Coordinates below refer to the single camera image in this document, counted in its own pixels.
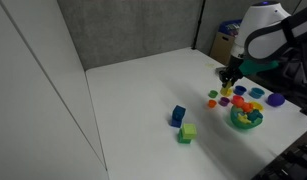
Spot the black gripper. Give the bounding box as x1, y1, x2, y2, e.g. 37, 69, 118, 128
221, 57, 245, 87

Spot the orange figure toy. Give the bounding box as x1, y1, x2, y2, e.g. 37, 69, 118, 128
241, 101, 255, 113

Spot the wooden toy shelf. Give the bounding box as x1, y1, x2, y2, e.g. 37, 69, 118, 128
209, 19, 242, 66

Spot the yellow star toy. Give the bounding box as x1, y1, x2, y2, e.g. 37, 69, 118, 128
237, 113, 252, 125

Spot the blue toy piece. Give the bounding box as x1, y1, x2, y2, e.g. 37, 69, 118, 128
247, 109, 264, 123

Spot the green bowl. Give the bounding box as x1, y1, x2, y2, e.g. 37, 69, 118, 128
230, 104, 265, 130

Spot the blue toy bin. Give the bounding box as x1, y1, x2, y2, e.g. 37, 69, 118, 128
218, 19, 243, 37

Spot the small yellow cup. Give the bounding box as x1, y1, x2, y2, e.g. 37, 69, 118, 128
220, 87, 233, 98

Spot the dark blue cup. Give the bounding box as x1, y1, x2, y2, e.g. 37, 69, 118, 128
233, 85, 248, 96

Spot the red cup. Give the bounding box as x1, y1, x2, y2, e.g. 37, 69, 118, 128
231, 95, 245, 108

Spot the small purple cup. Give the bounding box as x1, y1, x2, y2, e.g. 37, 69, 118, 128
218, 96, 231, 107

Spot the light blue cup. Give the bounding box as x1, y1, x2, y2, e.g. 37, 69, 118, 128
248, 87, 265, 100

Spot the large yellow cup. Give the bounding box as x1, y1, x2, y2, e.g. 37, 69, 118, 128
249, 101, 265, 112

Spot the large purple cup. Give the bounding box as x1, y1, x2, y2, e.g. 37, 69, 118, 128
267, 92, 286, 108

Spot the blue cube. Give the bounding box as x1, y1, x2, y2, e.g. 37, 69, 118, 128
171, 104, 187, 122
170, 117, 183, 128

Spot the black stand pole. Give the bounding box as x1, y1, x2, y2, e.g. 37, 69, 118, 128
191, 0, 207, 50

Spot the light green cube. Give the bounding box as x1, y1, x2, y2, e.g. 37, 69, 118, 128
181, 123, 198, 140

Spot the black office chair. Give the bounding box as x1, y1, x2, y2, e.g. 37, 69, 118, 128
279, 49, 307, 101

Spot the dark green cube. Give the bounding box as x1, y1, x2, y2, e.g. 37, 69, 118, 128
177, 129, 192, 145

